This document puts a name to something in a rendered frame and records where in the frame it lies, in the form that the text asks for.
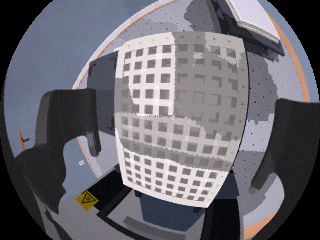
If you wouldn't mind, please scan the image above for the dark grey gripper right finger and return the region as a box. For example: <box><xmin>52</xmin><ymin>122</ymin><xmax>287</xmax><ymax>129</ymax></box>
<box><xmin>248</xmin><ymin>98</ymin><xmax>320</xmax><ymax>240</ymax></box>

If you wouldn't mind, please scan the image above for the white sealed plate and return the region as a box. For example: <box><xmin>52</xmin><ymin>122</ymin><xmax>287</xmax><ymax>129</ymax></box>
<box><xmin>225</xmin><ymin>0</ymin><xmax>280</xmax><ymax>44</ymax></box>

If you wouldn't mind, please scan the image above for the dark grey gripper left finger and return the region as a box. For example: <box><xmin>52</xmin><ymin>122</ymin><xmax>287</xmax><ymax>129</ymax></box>
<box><xmin>15</xmin><ymin>88</ymin><xmax>101</xmax><ymax>214</ymax></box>

